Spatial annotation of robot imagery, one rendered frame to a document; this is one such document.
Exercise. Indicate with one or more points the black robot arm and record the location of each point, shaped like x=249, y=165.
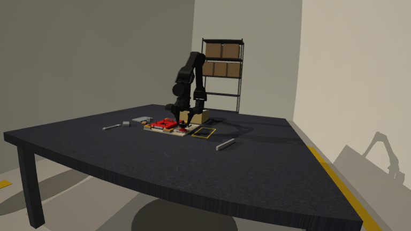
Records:
x=184, y=80

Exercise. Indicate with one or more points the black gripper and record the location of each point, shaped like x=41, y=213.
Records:
x=192, y=111

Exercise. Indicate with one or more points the grey rectangular bar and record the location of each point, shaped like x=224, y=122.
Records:
x=225, y=144

